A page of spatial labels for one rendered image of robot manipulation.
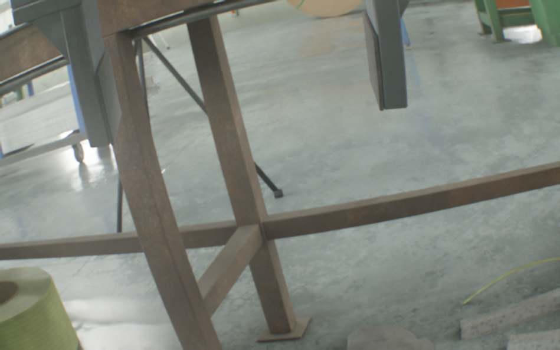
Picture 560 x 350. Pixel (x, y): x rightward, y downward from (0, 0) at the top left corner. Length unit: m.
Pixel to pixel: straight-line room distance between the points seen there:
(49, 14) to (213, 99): 1.09
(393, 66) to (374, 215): 1.07
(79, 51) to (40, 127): 4.00
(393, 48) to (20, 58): 0.87
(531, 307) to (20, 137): 3.67
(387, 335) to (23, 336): 0.83
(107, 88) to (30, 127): 4.02
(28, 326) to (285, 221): 0.67
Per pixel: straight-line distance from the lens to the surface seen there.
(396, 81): 0.31
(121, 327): 1.77
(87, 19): 0.30
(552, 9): 4.81
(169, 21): 1.02
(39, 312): 1.58
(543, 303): 1.33
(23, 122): 4.37
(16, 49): 1.11
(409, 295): 1.56
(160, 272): 1.07
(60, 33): 0.31
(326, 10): 10.91
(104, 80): 0.32
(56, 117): 4.22
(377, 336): 1.35
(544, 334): 1.22
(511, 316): 1.32
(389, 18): 0.30
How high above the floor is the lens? 0.71
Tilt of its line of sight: 14 degrees down
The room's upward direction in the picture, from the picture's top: 14 degrees counter-clockwise
